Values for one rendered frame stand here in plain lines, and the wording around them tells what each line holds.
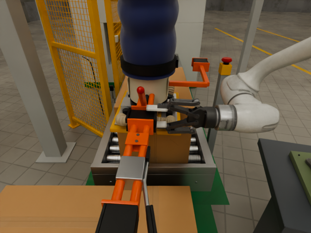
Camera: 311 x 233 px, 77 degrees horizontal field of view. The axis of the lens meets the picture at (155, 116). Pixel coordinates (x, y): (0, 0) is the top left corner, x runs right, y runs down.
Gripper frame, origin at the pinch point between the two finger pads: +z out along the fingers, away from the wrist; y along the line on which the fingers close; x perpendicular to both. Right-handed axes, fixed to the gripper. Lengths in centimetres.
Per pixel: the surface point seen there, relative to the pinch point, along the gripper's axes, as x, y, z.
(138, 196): -31.0, 0.1, 3.5
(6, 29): 88, -12, 101
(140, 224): -9, 53, 6
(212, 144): 75, 78, -51
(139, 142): -14.8, -1.1, 4.3
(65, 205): 0, 53, 43
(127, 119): -6.0, -2.8, 8.6
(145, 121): -6.5, -2.2, 3.3
